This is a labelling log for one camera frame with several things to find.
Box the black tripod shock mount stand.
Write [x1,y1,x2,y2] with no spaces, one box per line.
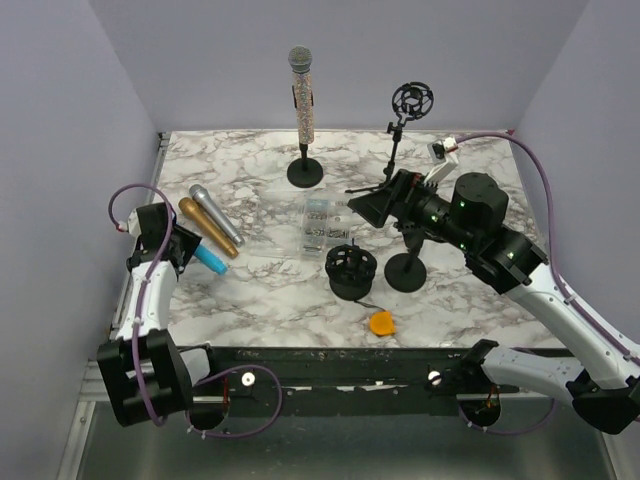
[345,81,434,194]

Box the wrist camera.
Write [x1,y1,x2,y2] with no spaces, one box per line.
[115,209,142,238]
[425,136,459,186]

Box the blue microphone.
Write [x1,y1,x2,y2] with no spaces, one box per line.
[194,244,228,275]

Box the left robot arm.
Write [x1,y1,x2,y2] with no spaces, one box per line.
[97,203,222,427]

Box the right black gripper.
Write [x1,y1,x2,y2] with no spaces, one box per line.
[349,167,477,253]

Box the orange tape measure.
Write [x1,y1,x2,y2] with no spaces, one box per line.
[369,310,396,337]

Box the silver microphone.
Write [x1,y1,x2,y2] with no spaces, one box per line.
[189,184,245,246]

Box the glitter microphone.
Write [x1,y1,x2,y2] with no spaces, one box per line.
[288,45,314,145]

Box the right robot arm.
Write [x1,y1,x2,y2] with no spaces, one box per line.
[348,169,639,435]

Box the gold microphone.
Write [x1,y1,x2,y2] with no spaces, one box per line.
[178,197,239,259]

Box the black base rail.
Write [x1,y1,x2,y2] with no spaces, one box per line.
[134,344,601,416]

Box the shock mount round base stand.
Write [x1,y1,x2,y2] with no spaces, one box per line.
[325,244,377,301]

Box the round base stand, glitter mic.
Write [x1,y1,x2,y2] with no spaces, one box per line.
[287,137,324,189]

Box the clear screw organizer box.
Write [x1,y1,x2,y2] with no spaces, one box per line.
[299,195,355,259]

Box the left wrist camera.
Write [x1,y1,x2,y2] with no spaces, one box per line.
[115,209,142,238]

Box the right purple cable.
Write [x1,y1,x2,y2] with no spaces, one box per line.
[447,130,640,437]

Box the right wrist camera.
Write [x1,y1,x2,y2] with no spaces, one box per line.
[425,136,459,186]

